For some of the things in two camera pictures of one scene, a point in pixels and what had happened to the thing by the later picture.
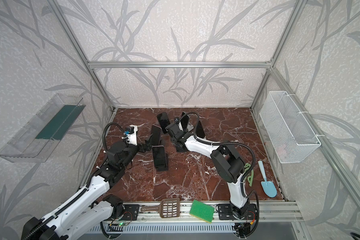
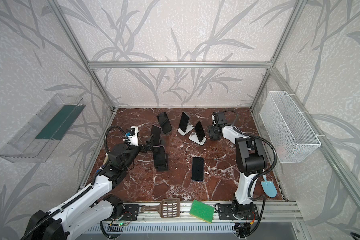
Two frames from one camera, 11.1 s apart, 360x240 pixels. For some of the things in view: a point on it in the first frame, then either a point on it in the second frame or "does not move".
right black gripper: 185,133 to 211,131
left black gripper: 147,147 does not move
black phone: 159,156 does not move
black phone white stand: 199,130 does not move
